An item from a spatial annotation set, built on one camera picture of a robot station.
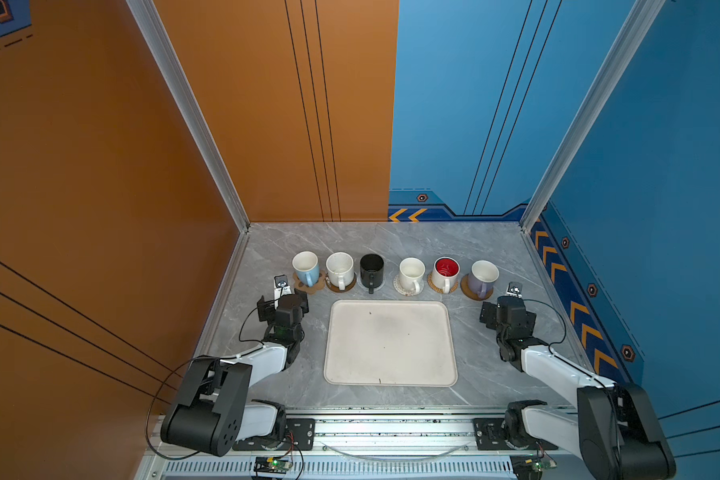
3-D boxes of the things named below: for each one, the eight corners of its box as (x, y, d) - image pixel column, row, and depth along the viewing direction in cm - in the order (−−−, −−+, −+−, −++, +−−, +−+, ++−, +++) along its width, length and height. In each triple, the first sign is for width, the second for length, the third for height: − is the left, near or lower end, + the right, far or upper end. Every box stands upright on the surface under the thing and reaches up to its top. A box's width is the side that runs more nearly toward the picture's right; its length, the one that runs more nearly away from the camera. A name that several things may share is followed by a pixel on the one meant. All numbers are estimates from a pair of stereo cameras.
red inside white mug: (432, 298, 101) (437, 283, 94) (428, 271, 108) (432, 256, 101) (457, 298, 101) (464, 283, 94) (452, 271, 108) (457, 256, 101)
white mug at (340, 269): (327, 298, 100) (323, 281, 92) (330, 269, 108) (327, 251, 100) (353, 298, 100) (352, 281, 92) (354, 269, 108) (353, 251, 100)
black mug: (360, 296, 101) (359, 280, 93) (361, 270, 108) (360, 253, 100) (383, 296, 101) (384, 280, 93) (382, 270, 108) (383, 253, 100)
